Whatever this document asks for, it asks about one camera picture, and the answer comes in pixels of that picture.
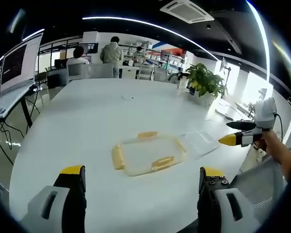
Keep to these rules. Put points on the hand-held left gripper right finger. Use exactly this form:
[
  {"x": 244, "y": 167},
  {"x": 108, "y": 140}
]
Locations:
[{"x": 223, "y": 211}]

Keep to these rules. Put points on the stack of white papers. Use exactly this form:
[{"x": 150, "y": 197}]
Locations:
[{"x": 224, "y": 110}]

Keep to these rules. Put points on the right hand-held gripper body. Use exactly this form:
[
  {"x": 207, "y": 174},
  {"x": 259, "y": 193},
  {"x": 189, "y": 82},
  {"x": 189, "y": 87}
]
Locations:
[{"x": 265, "y": 114}]

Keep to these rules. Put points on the grey mesh office chair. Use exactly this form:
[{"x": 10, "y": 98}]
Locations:
[{"x": 259, "y": 187}]

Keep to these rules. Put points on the clear lid with yellow buckle clips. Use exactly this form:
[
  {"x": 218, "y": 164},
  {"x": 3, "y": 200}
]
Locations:
[{"x": 149, "y": 155}]

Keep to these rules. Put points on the large computer monitor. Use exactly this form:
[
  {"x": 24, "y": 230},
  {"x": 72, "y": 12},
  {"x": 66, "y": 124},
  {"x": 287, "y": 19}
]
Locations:
[{"x": 19, "y": 61}]

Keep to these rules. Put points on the black wall screen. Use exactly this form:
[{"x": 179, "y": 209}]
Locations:
[{"x": 88, "y": 47}]

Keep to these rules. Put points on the green potted plant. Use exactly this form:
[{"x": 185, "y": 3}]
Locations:
[{"x": 205, "y": 81}]

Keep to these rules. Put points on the clear plastic container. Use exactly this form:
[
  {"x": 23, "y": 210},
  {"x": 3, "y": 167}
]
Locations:
[{"x": 200, "y": 143}]

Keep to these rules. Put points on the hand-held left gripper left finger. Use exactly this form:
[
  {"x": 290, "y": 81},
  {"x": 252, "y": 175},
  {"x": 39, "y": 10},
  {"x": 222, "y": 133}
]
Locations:
[{"x": 51, "y": 208}]

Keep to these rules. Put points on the ceiling air conditioner unit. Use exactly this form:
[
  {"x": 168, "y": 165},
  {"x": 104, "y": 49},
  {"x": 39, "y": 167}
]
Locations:
[{"x": 187, "y": 10}]

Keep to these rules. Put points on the grey side desk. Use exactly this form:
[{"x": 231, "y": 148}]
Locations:
[{"x": 7, "y": 103}]

